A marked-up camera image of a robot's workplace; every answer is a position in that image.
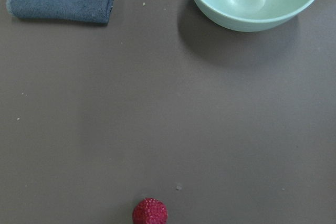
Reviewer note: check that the red strawberry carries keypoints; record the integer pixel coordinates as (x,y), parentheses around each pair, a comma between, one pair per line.
(150,210)

